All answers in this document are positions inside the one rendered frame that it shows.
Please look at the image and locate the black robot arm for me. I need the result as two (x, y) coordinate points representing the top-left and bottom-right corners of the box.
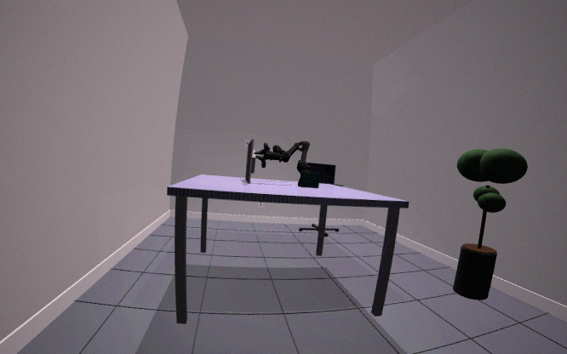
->
(272, 141), (310, 174)

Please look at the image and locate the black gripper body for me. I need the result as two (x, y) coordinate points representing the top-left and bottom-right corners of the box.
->
(261, 143), (274, 168)

